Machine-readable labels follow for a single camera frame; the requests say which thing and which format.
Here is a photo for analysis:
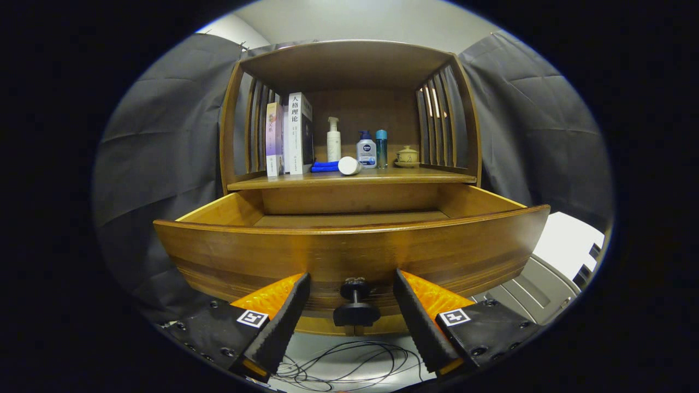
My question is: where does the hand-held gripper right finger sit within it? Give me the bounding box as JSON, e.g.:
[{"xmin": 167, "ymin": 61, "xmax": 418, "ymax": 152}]
[{"xmin": 393, "ymin": 269, "xmax": 541, "ymax": 377}]

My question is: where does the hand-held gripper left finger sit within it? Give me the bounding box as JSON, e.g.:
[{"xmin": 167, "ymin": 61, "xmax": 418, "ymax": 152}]
[{"xmin": 164, "ymin": 273, "xmax": 311, "ymax": 383}]

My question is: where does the black drawer knob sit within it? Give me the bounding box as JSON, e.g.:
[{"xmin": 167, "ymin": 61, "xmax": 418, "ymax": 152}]
[{"xmin": 333, "ymin": 277, "xmax": 381, "ymax": 328}]

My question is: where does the wooden drawer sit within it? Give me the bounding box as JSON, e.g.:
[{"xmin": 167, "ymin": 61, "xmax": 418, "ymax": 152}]
[{"xmin": 153, "ymin": 183, "xmax": 551, "ymax": 320}]

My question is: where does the brown wooden cabinet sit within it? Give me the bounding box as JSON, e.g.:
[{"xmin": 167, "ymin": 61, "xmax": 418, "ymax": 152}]
[{"xmin": 220, "ymin": 39, "xmax": 482, "ymax": 336}]

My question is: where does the grey plastic case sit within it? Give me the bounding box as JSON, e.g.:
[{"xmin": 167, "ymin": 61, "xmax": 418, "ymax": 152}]
[{"xmin": 471, "ymin": 254, "xmax": 582, "ymax": 327}]

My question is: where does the white sheet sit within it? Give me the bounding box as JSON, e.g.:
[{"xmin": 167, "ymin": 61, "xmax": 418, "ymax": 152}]
[{"xmin": 532, "ymin": 212, "xmax": 606, "ymax": 282}]

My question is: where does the white bottle with blue cap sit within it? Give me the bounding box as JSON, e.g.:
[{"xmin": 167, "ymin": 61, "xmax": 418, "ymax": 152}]
[{"xmin": 356, "ymin": 130, "xmax": 377, "ymax": 169}]

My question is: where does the thin white book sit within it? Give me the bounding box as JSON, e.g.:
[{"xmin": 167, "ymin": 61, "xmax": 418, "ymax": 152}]
[{"xmin": 281, "ymin": 105, "xmax": 291, "ymax": 174}]

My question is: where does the white pump bottle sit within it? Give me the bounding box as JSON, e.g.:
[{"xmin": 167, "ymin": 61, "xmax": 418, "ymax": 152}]
[{"xmin": 327, "ymin": 117, "xmax": 342, "ymax": 163}]

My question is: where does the purple book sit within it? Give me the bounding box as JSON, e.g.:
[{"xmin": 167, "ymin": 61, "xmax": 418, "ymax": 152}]
[{"xmin": 265, "ymin": 102, "xmax": 285, "ymax": 177}]

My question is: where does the thick white and black book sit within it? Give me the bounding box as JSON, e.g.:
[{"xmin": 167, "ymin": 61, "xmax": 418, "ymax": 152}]
[{"xmin": 288, "ymin": 92, "xmax": 315, "ymax": 175}]

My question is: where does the black backdrop cloth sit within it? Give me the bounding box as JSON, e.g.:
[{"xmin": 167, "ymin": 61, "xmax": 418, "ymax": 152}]
[{"xmin": 92, "ymin": 32, "xmax": 615, "ymax": 323}]

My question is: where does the black floor cable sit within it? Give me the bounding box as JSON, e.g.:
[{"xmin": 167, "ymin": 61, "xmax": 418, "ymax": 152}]
[{"xmin": 270, "ymin": 340, "xmax": 426, "ymax": 393}]

